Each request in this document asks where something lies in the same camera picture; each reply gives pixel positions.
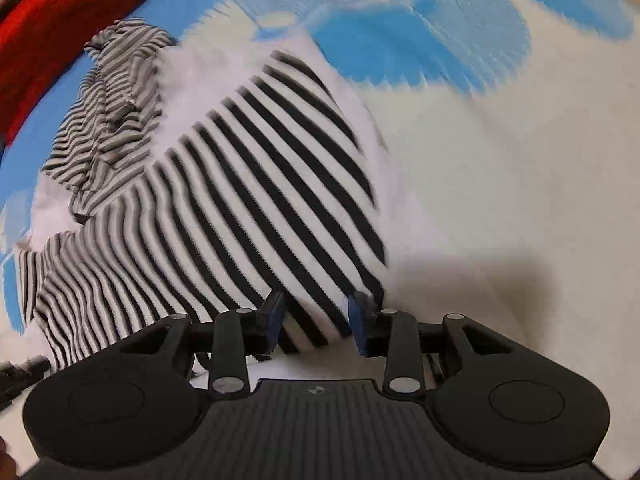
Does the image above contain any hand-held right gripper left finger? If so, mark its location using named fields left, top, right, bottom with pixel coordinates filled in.
left=117, top=290, right=287, bottom=400

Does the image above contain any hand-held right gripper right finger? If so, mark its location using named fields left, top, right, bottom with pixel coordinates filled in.
left=347, top=292, right=517, bottom=396

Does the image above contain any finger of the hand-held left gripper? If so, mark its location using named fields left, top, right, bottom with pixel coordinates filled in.
left=0, top=355, right=52, bottom=411

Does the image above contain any black white striped hoodie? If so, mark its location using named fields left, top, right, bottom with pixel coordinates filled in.
left=17, top=19, right=391, bottom=368

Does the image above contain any blue patterned bed sheet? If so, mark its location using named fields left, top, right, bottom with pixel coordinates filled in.
left=0, top=0, right=640, bottom=480

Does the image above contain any red folded blanket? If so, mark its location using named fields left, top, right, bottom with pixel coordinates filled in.
left=0, top=0, right=153, bottom=143

